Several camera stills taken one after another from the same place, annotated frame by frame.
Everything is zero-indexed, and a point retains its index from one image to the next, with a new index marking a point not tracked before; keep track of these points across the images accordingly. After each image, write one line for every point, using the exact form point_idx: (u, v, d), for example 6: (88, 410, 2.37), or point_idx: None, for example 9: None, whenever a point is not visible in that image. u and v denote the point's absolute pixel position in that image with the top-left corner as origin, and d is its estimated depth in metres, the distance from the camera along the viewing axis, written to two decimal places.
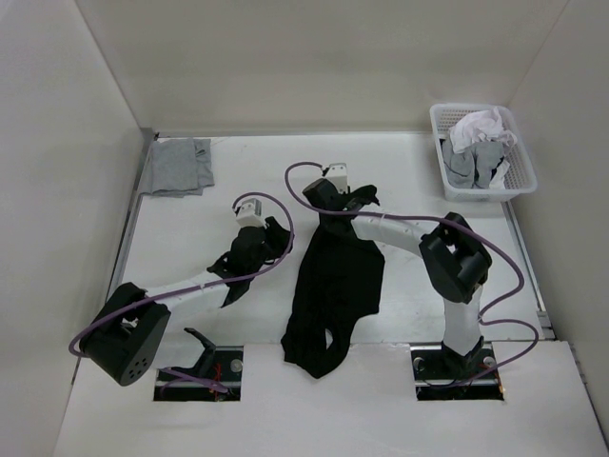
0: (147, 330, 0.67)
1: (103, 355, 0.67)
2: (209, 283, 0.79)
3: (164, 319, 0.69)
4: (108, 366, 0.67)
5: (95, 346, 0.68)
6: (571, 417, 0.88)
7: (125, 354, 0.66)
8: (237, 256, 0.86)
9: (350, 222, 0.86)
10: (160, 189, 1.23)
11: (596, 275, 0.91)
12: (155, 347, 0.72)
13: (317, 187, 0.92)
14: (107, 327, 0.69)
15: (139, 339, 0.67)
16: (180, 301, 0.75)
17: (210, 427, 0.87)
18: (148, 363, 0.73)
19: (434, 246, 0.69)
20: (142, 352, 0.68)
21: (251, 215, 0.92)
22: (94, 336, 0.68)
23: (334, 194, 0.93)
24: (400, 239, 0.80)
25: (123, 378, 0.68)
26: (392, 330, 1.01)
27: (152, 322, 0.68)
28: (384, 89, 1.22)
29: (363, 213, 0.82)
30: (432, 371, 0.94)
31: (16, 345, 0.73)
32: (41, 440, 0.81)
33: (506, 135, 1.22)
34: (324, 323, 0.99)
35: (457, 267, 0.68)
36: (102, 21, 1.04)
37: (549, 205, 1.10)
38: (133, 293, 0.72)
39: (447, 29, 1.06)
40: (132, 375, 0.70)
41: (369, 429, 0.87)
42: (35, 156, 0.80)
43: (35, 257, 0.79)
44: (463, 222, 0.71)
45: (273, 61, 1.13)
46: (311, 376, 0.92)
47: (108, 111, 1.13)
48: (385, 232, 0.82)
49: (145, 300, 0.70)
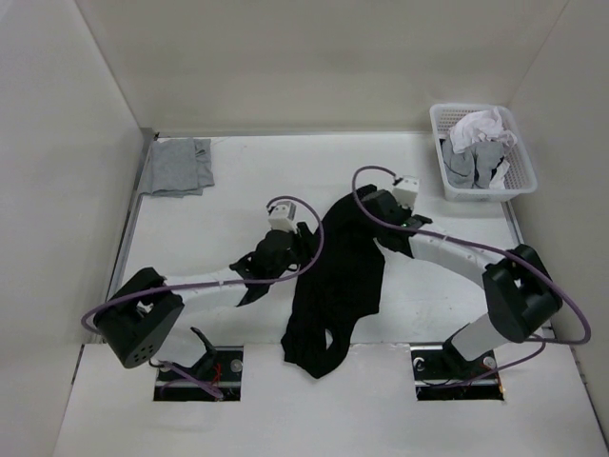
0: (158, 319, 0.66)
1: (111, 333, 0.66)
2: (228, 281, 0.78)
3: (177, 310, 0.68)
4: (116, 346, 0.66)
5: (108, 323, 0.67)
6: (571, 418, 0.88)
7: (132, 338, 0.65)
8: (261, 257, 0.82)
9: (406, 238, 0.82)
10: (160, 189, 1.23)
11: (596, 277, 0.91)
12: (163, 336, 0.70)
13: (377, 198, 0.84)
14: (123, 307, 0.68)
15: (149, 326, 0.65)
16: (195, 294, 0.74)
17: (210, 427, 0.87)
18: (154, 349, 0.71)
19: (497, 278, 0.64)
20: (149, 339, 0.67)
21: (283, 218, 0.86)
22: (107, 313, 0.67)
23: (394, 208, 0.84)
24: (461, 263, 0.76)
25: (127, 361, 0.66)
26: (392, 330, 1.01)
27: (166, 310, 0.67)
28: (385, 89, 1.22)
29: (423, 231, 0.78)
30: (432, 371, 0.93)
31: (16, 345, 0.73)
32: (41, 440, 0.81)
33: (506, 135, 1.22)
34: (324, 323, 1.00)
35: (520, 304, 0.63)
36: (102, 21, 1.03)
37: (549, 205, 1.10)
38: (151, 280, 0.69)
39: (446, 30, 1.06)
40: (136, 360, 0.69)
41: (369, 429, 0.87)
42: (36, 158, 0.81)
43: (35, 257, 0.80)
44: (533, 257, 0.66)
45: (273, 61, 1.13)
46: (311, 376, 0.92)
47: (108, 111, 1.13)
48: (445, 254, 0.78)
49: (163, 288, 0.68)
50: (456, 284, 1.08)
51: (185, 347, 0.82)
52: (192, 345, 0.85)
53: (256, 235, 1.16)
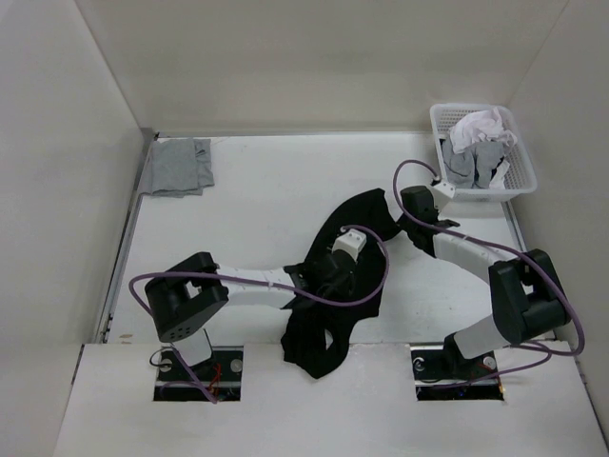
0: (197, 307, 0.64)
1: (157, 307, 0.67)
2: (279, 285, 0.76)
3: (218, 304, 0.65)
4: (159, 319, 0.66)
5: (157, 291, 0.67)
6: (572, 418, 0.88)
7: (172, 317, 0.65)
8: (316, 272, 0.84)
9: (432, 236, 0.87)
10: (160, 189, 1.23)
11: (597, 276, 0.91)
12: (203, 323, 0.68)
13: (415, 192, 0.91)
14: (172, 282, 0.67)
15: (188, 310, 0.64)
16: (243, 289, 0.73)
17: (211, 427, 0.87)
18: (193, 330, 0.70)
19: (504, 272, 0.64)
20: (187, 323, 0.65)
21: (351, 246, 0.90)
22: (159, 285, 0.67)
23: (429, 208, 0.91)
24: (477, 264, 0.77)
25: (163, 335, 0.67)
26: (392, 330, 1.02)
27: (206, 300, 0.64)
28: (385, 89, 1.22)
29: (446, 230, 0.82)
30: (432, 371, 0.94)
31: (16, 346, 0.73)
32: (41, 439, 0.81)
33: (506, 135, 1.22)
34: (324, 324, 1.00)
35: (525, 305, 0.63)
36: (102, 21, 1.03)
37: (549, 205, 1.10)
38: (204, 267, 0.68)
39: (446, 29, 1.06)
40: (173, 337, 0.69)
41: (369, 430, 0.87)
42: (36, 157, 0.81)
43: (34, 257, 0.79)
44: (546, 262, 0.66)
45: (273, 60, 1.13)
46: (311, 376, 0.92)
47: (108, 111, 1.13)
48: (463, 255, 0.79)
49: (212, 275, 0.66)
50: (457, 283, 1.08)
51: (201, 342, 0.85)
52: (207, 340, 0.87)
53: (256, 235, 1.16)
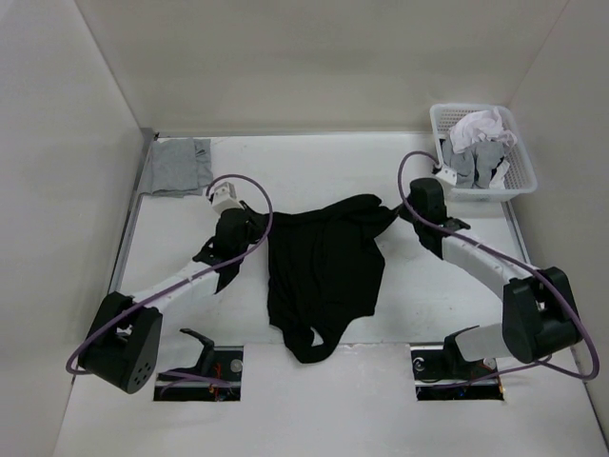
0: (141, 336, 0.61)
1: (102, 369, 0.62)
2: (198, 274, 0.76)
3: (156, 324, 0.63)
4: (112, 377, 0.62)
5: (94, 361, 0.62)
6: (571, 418, 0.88)
7: (127, 364, 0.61)
8: (224, 244, 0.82)
9: (442, 240, 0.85)
10: (160, 189, 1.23)
11: (596, 277, 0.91)
12: (156, 349, 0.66)
13: (428, 189, 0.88)
14: (102, 340, 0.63)
15: (135, 346, 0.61)
16: (170, 299, 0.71)
17: (209, 427, 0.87)
18: (152, 366, 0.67)
19: (519, 291, 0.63)
20: (143, 357, 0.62)
21: (227, 198, 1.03)
22: (91, 353, 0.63)
23: (440, 206, 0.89)
24: (488, 274, 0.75)
25: (129, 385, 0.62)
26: (392, 330, 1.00)
27: (144, 327, 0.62)
28: (385, 89, 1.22)
29: (458, 236, 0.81)
30: (432, 371, 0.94)
31: (17, 346, 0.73)
32: (42, 439, 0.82)
33: (506, 135, 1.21)
34: (314, 319, 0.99)
35: (538, 325, 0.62)
36: (102, 22, 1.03)
37: (549, 205, 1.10)
38: (121, 303, 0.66)
39: (445, 29, 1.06)
40: (140, 382, 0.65)
41: (369, 429, 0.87)
42: (36, 158, 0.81)
43: (35, 257, 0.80)
44: (561, 281, 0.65)
45: (273, 60, 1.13)
46: (297, 361, 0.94)
47: (108, 111, 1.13)
48: (473, 262, 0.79)
49: (135, 307, 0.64)
50: (457, 283, 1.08)
51: (182, 349, 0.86)
52: (186, 347, 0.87)
53: None
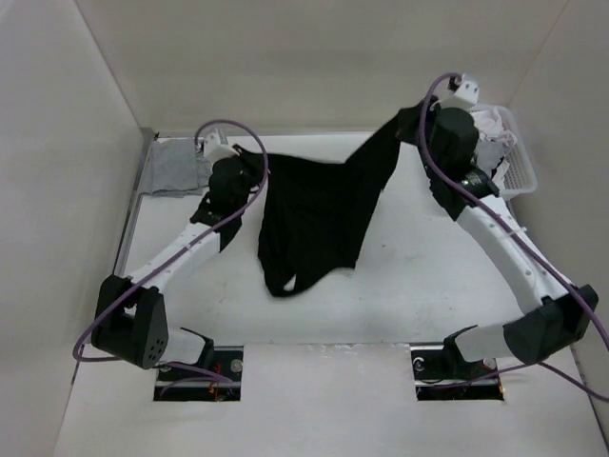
0: (146, 318, 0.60)
1: (115, 348, 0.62)
2: (196, 239, 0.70)
3: (159, 304, 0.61)
4: (127, 355, 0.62)
5: (107, 341, 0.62)
6: (571, 418, 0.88)
7: (137, 343, 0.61)
8: (221, 201, 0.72)
9: (462, 206, 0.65)
10: (160, 189, 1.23)
11: (597, 277, 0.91)
12: (166, 324, 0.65)
13: (459, 130, 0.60)
14: (109, 322, 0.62)
15: (142, 327, 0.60)
16: (170, 274, 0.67)
17: (209, 427, 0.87)
18: (166, 338, 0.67)
19: (548, 313, 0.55)
20: (153, 334, 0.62)
21: (217, 146, 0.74)
22: (100, 334, 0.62)
23: (470, 148, 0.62)
24: (509, 267, 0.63)
25: (145, 361, 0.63)
26: (392, 330, 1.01)
27: (147, 310, 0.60)
28: (385, 89, 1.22)
29: (487, 211, 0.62)
30: (433, 371, 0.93)
31: (17, 347, 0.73)
32: (42, 440, 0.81)
33: (506, 135, 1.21)
34: (294, 268, 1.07)
35: (551, 340, 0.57)
36: (102, 21, 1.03)
37: (549, 205, 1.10)
38: (121, 284, 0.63)
39: (445, 29, 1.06)
40: (155, 355, 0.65)
41: (370, 429, 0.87)
42: (37, 158, 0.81)
43: (35, 258, 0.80)
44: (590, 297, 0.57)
45: (274, 59, 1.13)
46: (268, 294, 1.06)
47: (108, 111, 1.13)
48: (494, 245, 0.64)
49: (134, 288, 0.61)
50: (457, 283, 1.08)
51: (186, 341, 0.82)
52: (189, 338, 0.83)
53: (255, 235, 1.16)
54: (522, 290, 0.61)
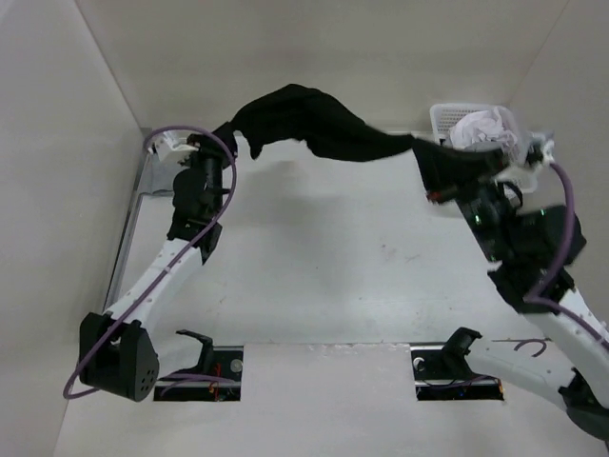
0: (131, 352, 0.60)
1: (108, 387, 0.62)
2: (175, 259, 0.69)
3: (144, 339, 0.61)
4: (118, 391, 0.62)
5: (94, 381, 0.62)
6: (571, 418, 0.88)
7: (127, 381, 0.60)
8: (195, 215, 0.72)
9: (548, 313, 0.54)
10: (161, 189, 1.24)
11: (597, 277, 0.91)
12: (154, 354, 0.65)
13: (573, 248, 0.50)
14: (96, 361, 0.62)
15: (129, 364, 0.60)
16: (152, 303, 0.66)
17: (209, 427, 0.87)
18: (156, 367, 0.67)
19: None
20: (143, 367, 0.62)
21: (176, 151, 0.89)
22: (88, 376, 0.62)
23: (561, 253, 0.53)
24: (598, 373, 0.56)
25: (137, 394, 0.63)
26: (392, 330, 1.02)
27: (131, 346, 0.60)
28: (385, 89, 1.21)
29: (581, 323, 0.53)
30: (432, 372, 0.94)
31: (17, 347, 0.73)
32: (42, 441, 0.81)
33: (506, 135, 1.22)
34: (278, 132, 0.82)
35: None
36: (102, 21, 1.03)
37: (549, 205, 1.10)
38: (102, 321, 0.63)
39: (446, 29, 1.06)
40: (147, 386, 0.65)
41: (370, 430, 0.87)
42: (37, 158, 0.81)
43: (35, 259, 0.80)
44: None
45: (274, 60, 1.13)
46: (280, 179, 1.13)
47: (108, 111, 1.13)
48: (575, 347, 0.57)
49: (115, 326, 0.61)
50: (457, 283, 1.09)
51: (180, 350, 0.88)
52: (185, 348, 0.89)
53: (255, 234, 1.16)
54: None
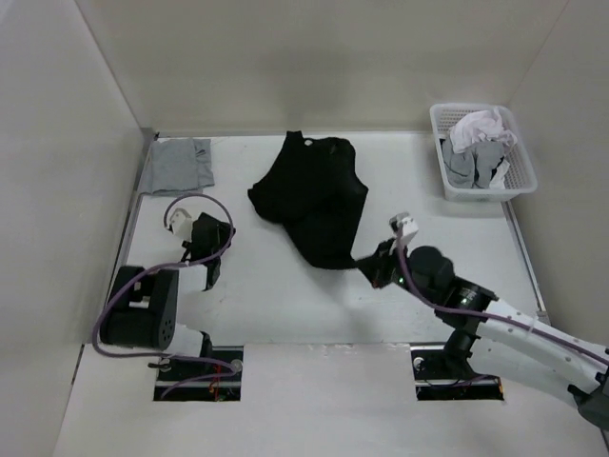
0: (164, 290, 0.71)
1: (127, 333, 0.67)
2: (190, 261, 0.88)
3: (174, 278, 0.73)
4: (139, 337, 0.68)
5: (116, 329, 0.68)
6: (572, 418, 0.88)
7: (156, 317, 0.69)
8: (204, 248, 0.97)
9: (479, 323, 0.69)
10: (160, 189, 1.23)
11: (597, 276, 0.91)
12: (174, 308, 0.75)
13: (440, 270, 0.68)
14: (122, 306, 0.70)
15: (161, 300, 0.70)
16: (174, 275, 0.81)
17: (208, 427, 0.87)
18: (172, 326, 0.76)
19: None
20: (167, 313, 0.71)
21: (185, 221, 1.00)
22: (112, 320, 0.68)
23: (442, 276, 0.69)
24: (548, 359, 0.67)
25: (159, 341, 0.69)
26: (392, 330, 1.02)
27: (164, 285, 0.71)
28: (385, 89, 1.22)
29: (502, 320, 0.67)
30: (432, 372, 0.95)
31: (17, 347, 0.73)
32: (42, 440, 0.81)
33: (506, 135, 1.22)
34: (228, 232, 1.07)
35: None
36: (102, 21, 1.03)
37: (549, 205, 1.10)
38: (132, 269, 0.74)
39: (445, 29, 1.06)
40: (166, 340, 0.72)
41: (369, 429, 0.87)
42: (36, 157, 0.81)
43: (35, 258, 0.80)
44: None
45: (274, 59, 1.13)
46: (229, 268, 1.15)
47: (108, 111, 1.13)
48: (519, 344, 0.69)
49: (149, 270, 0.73)
50: None
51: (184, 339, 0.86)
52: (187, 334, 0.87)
53: (255, 235, 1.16)
54: (571, 375, 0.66)
